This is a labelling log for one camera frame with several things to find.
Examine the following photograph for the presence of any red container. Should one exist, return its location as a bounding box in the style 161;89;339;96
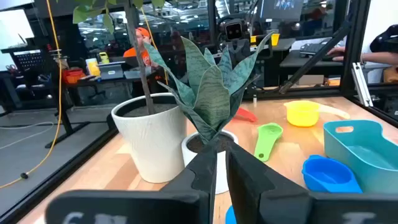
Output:
62;68;85;85

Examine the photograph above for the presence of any teal plastic basket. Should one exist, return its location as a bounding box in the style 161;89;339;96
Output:
323;119;398;195

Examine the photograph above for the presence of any yellow bottle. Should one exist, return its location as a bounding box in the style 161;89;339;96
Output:
86;58;101;77

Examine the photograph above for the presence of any leafy green tree plant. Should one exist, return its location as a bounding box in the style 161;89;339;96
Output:
72;0;166;116

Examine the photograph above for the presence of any yellow cable with black knob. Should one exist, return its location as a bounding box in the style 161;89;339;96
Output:
0;0;63;190

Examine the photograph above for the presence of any blue measuring cup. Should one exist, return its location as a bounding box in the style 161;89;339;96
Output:
301;154;363;194

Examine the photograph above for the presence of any green measuring cup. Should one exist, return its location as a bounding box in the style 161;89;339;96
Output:
254;122;284;163

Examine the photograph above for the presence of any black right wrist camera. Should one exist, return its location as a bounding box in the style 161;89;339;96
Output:
224;21;244;41

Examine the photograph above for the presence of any large white plant pot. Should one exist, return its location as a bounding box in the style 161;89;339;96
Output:
111;92;188;184

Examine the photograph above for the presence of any black desk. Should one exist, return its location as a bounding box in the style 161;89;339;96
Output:
45;70;162;149
279;49;343;85

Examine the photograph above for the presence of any white board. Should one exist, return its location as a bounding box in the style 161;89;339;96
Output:
0;8;35;50

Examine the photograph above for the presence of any red measuring cup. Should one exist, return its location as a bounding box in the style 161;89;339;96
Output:
233;107;259;123

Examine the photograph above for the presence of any black wall monitor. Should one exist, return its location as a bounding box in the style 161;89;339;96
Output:
262;0;305;22

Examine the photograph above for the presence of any black aluminium table frame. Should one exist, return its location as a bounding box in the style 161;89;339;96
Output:
0;0;398;224

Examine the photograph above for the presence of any yellow measuring cup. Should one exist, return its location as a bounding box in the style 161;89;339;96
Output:
283;100;351;128

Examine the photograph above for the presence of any person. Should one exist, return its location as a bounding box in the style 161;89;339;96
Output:
326;24;398;83
123;27;160;69

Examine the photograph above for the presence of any silver metal bracket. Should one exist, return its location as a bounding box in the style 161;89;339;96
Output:
351;62;374;108

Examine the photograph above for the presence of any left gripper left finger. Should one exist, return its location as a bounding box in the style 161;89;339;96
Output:
45;145;218;224

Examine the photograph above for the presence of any black keyboard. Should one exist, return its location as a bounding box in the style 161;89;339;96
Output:
299;42;331;58

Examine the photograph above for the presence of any green snake plant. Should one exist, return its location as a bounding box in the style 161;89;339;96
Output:
142;30;274;146

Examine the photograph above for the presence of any grey box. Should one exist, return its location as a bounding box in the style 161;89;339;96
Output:
99;63;125;80

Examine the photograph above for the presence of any small white plant pot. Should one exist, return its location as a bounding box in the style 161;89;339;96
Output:
181;129;239;195

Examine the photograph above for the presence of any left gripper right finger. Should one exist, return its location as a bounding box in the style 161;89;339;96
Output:
226;145;398;224

